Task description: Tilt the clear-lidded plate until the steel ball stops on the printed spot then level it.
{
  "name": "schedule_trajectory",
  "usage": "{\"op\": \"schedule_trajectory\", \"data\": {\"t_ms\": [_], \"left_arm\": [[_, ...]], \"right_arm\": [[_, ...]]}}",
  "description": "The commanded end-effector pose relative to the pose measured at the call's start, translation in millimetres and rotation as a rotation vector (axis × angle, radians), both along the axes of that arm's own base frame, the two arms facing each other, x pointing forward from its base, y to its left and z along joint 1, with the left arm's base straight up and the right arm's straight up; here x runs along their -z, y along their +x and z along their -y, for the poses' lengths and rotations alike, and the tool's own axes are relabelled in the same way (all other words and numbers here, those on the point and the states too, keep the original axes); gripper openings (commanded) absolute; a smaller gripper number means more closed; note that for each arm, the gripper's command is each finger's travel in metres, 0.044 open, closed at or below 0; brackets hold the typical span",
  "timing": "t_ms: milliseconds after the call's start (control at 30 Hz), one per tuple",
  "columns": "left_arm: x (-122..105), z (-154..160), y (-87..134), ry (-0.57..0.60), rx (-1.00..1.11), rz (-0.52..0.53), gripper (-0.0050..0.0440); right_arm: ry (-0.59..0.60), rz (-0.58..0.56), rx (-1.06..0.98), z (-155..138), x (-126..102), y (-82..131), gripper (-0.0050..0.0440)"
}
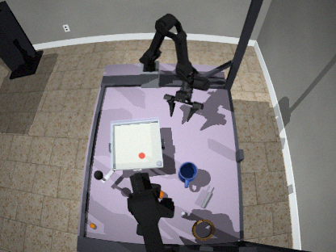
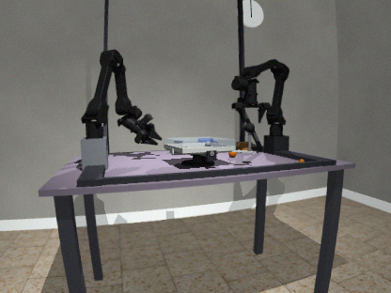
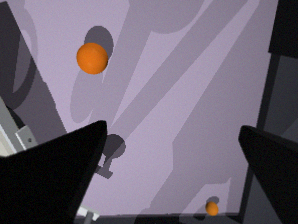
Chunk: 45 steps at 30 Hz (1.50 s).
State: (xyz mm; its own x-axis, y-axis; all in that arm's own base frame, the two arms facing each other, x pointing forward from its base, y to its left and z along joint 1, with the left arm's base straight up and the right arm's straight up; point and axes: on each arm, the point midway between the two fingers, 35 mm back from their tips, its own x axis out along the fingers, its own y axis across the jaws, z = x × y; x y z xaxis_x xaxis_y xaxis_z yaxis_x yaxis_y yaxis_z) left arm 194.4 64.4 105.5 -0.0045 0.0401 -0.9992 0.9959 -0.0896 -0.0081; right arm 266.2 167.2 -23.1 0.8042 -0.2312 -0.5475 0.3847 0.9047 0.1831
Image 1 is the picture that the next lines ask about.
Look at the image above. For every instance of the blue cup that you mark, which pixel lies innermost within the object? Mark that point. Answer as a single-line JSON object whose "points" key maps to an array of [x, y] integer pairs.
{"points": [[189, 170]]}

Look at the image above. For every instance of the brown tape roll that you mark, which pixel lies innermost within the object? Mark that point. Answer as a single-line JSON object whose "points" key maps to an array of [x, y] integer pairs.
{"points": [[212, 229]]}

